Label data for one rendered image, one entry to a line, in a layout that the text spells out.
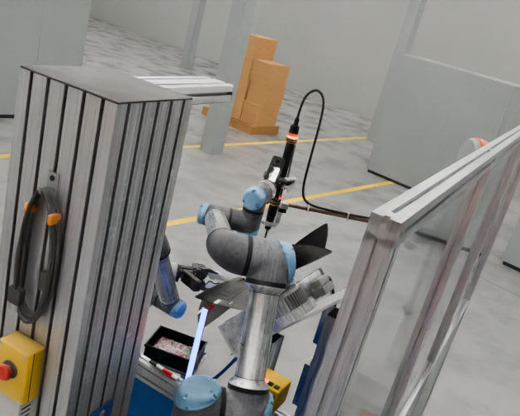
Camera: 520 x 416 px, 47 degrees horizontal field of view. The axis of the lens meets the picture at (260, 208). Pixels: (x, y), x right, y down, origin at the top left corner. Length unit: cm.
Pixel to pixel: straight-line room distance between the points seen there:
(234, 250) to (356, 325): 85
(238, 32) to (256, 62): 225
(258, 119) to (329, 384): 959
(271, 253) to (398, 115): 818
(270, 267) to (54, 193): 66
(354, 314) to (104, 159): 56
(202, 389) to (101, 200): 69
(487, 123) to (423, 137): 99
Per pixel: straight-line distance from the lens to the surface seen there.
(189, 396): 164
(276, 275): 164
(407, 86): 968
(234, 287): 236
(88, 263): 122
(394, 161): 975
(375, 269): 78
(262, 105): 1034
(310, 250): 230
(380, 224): 76
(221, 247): 164
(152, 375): 240
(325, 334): 249
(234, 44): 825
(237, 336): 245
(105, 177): 115
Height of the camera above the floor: 227
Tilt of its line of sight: 19 degrees down
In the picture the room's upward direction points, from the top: 15 degrees clockwise
